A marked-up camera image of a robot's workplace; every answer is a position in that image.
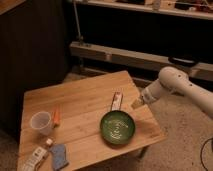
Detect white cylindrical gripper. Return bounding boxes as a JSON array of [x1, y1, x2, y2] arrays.
[[131, 80, 166, 109]]

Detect green ceramic bowl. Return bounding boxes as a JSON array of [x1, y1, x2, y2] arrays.
[[100, 110, 136, 145]]

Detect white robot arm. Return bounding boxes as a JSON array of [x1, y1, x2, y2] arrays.
[[131, 67, 213, 120]]

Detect wooden table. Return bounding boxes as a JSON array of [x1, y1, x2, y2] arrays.
[[18, 71, 165, 171]]

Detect orange marker pen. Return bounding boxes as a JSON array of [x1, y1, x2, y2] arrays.
[[53, 107, 60, 127]]

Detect metal vertical pole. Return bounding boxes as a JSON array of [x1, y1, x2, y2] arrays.
[[73, 0, 83, 44]]

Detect blue cloth sponge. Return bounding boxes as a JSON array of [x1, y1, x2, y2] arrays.
[[50, 144, 69, 171]]

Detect small white cube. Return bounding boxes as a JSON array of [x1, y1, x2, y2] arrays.
[[45, 138, 53, 146]]

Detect clear plastic cup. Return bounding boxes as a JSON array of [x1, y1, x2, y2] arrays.
[[30, 111, 53, 136]]

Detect upper shelf with clutter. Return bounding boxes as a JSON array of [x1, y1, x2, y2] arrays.
[[68, 0, 213, 21]]

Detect white remote control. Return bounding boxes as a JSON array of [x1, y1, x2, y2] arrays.
[[21, 146, 48, 171]]

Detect long grey bench rail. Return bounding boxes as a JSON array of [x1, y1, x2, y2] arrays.
[[69, 41, 213, 81]]

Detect black handle on bench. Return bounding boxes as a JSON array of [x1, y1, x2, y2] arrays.
[[168, 57, 199, 67]]

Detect black cable on floor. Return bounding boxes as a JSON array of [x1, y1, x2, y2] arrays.
[[200, 138, 213, 171]]

